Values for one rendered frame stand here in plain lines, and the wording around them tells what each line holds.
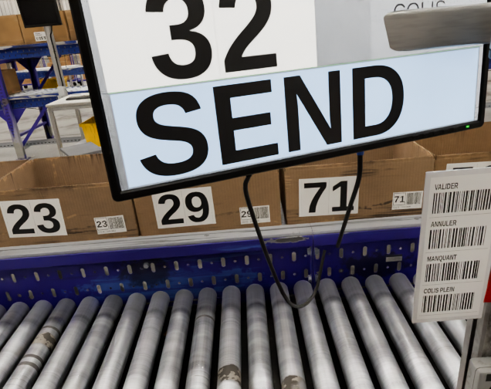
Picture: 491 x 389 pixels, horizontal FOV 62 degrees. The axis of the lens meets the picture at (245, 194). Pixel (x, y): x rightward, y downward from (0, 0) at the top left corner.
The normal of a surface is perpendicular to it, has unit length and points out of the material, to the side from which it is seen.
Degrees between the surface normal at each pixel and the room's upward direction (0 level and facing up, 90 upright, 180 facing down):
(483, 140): 90
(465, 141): 90
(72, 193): 90
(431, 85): 86
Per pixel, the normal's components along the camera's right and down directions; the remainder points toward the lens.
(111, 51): 0.35, 0.27
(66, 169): 0.02, 0.38
